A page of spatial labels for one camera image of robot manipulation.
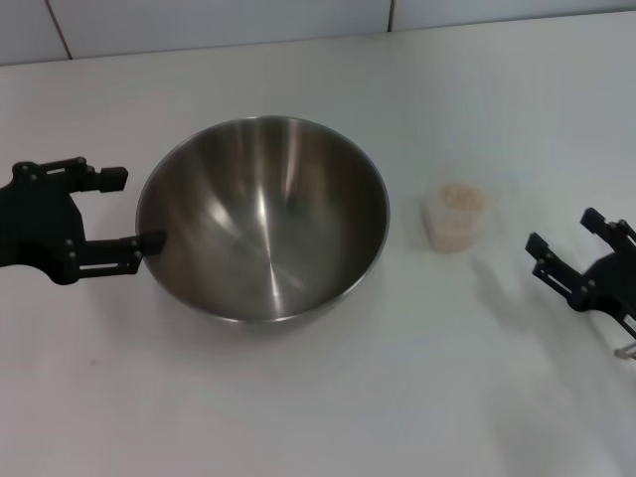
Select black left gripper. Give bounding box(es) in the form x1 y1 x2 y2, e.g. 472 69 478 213
0 156 167 286

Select white rice grains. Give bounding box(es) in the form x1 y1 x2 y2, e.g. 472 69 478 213
426 183 486 253

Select clear plastic cup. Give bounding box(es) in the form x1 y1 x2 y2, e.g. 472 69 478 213
421 181 487 255

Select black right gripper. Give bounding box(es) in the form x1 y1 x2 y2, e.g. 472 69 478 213
525 207 636 339

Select stainless steel mixing bowl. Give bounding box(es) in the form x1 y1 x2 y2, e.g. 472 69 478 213
134 114 392 324

